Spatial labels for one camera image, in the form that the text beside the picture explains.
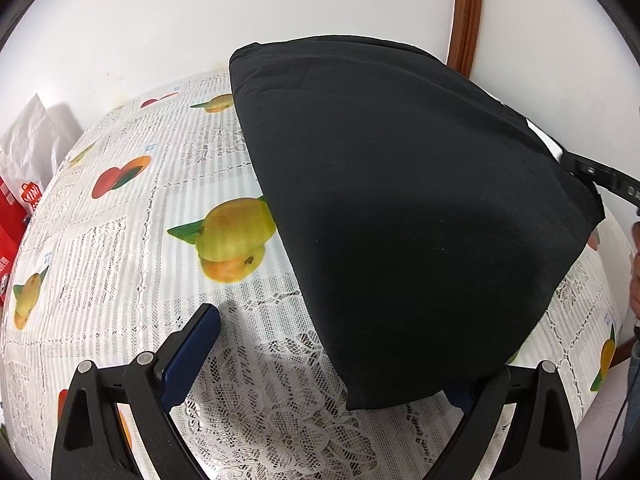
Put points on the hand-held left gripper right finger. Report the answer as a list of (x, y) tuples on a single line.
[(462, 396)]

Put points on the red paper bag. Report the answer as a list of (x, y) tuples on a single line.
[(12, 220)]

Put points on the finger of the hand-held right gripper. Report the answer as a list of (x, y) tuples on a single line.
[(600, 172)]

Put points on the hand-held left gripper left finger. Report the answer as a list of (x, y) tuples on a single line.
[(192, 355)]

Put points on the person's right hand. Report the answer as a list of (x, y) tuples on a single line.
[(636, 285)]

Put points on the fruit print lace tablecloth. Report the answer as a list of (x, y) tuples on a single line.
[(125, 285)]

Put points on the brown wooden door trim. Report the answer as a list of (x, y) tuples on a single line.
[(466, 10)]

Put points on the black blue white jacket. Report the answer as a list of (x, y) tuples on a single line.
[(400, 185)]

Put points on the white plastic bag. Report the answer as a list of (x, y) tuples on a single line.
[(30, 140)]

